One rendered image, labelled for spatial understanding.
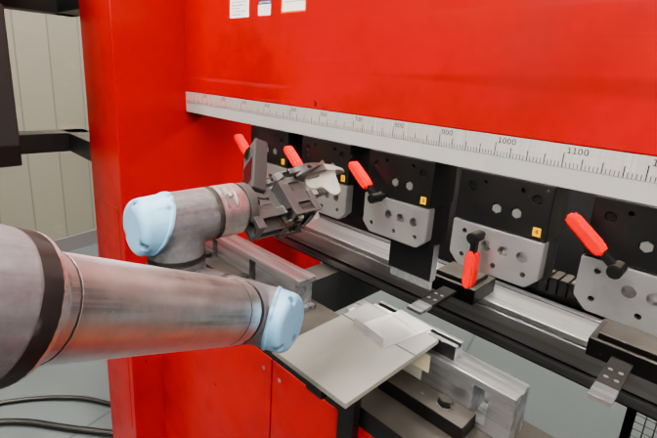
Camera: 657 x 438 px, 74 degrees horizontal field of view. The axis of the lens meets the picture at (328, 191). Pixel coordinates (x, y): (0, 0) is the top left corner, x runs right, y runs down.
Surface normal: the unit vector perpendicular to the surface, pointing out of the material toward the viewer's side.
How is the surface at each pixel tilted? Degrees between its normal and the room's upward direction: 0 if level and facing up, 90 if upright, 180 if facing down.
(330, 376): 0
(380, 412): 0
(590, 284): 90
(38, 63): 90
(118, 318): 86
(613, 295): 90
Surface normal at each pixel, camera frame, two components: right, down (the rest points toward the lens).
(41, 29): 0.86, 0.18
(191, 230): 0.70, 0.22
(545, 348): -0.71, 0.14
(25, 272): 0.87, -0.44
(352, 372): 0.06, -0.97
